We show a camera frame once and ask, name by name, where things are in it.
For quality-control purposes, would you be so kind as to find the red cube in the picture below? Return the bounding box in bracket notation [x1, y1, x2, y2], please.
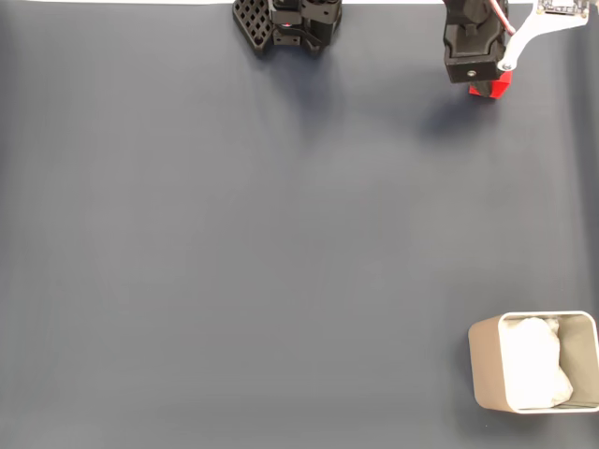
[468, 70, 514, 101]

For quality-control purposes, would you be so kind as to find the beige square box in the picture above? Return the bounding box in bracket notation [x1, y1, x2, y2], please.
[467, 310, 599, 415]

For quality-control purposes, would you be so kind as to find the crumpled white paper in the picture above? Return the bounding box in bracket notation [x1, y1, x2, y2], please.
[500, 316, 575, 409]

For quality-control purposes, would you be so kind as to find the dark blue table mat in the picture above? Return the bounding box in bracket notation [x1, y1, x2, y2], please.
[0, 3, 599, 449]

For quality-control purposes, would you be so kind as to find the white camera board mount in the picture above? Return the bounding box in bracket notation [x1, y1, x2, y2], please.
[496, 0, 590, 72]

